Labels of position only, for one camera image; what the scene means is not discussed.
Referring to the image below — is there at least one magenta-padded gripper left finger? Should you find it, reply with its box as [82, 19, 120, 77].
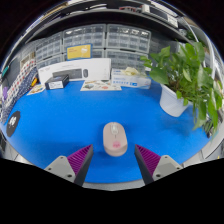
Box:
[44, 144, 94, 187]

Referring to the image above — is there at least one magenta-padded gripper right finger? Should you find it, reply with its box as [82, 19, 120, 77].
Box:
[134, 144, 184, 185]

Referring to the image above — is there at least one pale pink computer mouse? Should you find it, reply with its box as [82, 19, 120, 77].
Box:
[102, 121, 129, 157]

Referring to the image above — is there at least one black scalloped round mouse pad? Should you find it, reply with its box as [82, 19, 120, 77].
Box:
[5, 110, 22, 138]

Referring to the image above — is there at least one small black box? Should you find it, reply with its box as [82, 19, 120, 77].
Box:
[44, 74, 70, 91]

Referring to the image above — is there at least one white and blue tissue box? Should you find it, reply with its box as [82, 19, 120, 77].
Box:
[110, 67, 152, 90]

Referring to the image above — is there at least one green plant in white pot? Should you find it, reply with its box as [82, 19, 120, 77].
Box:
[139, 41, 224, 133]

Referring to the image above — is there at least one long white keyboard box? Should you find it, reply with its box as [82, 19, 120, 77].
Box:
[37, 58, 112, 85]

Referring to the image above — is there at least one red blue checked cloth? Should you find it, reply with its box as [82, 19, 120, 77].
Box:
[8, 59, 37, 98]

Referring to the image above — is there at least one yellow and blue box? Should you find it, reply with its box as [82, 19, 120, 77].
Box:
[66, 44, 92, 61]

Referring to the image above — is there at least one black wall shelf unit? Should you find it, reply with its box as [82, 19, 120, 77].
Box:
[19, 0, 188, 38]

